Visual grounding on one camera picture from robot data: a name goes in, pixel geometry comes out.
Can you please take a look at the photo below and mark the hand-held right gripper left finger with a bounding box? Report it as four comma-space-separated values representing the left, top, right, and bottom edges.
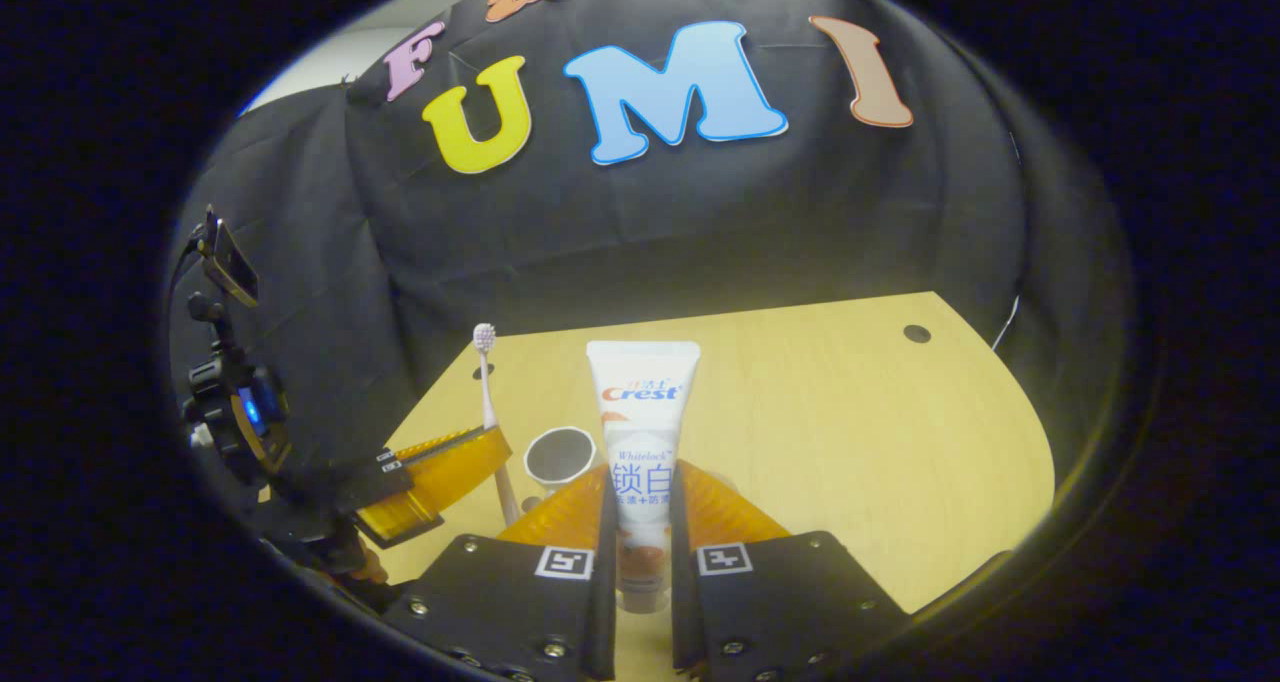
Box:
385, 462, 619, 682

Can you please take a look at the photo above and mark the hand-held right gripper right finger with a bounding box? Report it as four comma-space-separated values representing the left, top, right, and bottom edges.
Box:
669, 459, 913, 682

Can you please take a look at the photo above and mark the pale pink toothbrush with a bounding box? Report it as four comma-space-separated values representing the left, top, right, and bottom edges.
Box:
471, 323, 522, 529

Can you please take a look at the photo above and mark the white cup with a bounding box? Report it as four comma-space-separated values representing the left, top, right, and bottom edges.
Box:
523, 426, 599, 494

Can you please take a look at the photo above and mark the white toothpaste tube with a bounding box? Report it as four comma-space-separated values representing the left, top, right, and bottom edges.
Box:
586, 340, 702, 615

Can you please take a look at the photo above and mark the black backdrop cloth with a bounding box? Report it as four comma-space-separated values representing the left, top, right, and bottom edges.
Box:
168, 0, 1131, 523

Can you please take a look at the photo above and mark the thin white cable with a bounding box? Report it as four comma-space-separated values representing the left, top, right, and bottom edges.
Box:
990, 295, 1022, 353

